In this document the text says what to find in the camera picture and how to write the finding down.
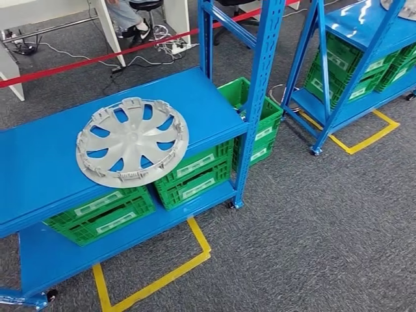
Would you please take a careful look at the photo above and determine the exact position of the black power adapter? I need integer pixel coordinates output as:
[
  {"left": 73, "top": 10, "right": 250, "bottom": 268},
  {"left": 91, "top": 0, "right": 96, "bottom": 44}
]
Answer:
[{"left": 12, "top": 36, "right": 42, "bottom": 57}]

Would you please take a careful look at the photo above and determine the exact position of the blue metal shelf rack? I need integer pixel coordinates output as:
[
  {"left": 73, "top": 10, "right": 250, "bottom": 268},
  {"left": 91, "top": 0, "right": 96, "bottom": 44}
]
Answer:
[
  {"left": 280, "top": 0, "right": 416, "bottom": 157},
  {"left": 0, "top": 0, "right": 288, "bottom": 312}
]

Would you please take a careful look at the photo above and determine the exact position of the grey wheel hubcap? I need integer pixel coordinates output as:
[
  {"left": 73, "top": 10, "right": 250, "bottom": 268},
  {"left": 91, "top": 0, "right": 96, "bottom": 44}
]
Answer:
[
  {"left": 75, "top": 96, "right": 190, "bottom": 189},
  {"left": 381, "top": 0, "right": 416, "bottom": 22}
]

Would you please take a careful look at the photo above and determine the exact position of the white floor cable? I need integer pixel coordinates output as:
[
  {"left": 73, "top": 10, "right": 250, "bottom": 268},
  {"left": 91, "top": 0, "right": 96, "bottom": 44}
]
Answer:
[{"left": 23, "top": 40, "right": 122, "bottom": 70}]

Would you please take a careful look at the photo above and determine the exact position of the red barrier belt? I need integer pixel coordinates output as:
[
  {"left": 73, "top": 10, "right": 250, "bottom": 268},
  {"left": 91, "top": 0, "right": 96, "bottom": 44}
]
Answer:
[{"left": 0, "top": 0, "right": 301, "bottom": 90}]

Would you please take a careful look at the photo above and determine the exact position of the black office chair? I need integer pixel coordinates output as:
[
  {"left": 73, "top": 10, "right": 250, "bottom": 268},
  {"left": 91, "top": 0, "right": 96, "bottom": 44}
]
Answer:
[{"left": 212, "top": 0, "right": 261, "bottom": 47}]

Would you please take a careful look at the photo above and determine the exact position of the person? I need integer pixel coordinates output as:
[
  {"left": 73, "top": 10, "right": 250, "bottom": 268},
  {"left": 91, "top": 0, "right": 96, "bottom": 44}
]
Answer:
[{"left": 104, "top": 0, "right": 152, "bottom": 43}]

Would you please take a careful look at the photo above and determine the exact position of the chrome stool black seat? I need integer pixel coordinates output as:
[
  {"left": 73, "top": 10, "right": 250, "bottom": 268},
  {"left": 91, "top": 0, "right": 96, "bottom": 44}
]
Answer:
[{"left": 128, "top": 0, "right": 170, "bottom": 43}]

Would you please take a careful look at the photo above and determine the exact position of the white power strip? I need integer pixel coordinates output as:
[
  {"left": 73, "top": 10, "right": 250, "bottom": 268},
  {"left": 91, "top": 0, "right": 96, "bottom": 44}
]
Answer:
[{"left": 170, "top": 40, "right": 193, "bottom": 55}]

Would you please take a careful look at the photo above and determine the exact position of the white cable tangle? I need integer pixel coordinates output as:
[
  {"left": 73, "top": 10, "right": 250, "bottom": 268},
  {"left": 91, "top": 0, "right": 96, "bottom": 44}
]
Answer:
[{"left": 125, "top": 23, "right": 199, "bottom": 68}]

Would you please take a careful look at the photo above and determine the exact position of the chrome stanchion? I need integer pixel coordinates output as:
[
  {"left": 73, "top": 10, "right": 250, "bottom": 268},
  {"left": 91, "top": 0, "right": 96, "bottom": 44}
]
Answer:
[{"left": 268, "top": 83, "right": 302, "bottom": 114}]

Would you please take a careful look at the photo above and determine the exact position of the yellow floor tape outline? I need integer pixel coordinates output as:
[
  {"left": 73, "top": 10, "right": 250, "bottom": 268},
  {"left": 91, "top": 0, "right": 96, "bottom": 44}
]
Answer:
[
  {"left": 298, "top": 109, "right": 401, "bottom": 156},
  {"left": 92, "top": 216, "right": 212, "bottom": 312}
]

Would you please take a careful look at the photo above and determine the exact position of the black floor cable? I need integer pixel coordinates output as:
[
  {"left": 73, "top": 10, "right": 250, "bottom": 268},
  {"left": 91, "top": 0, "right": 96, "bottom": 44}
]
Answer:
[{"left": 102, "top": 63, "right": 131, "bottom": 96}]

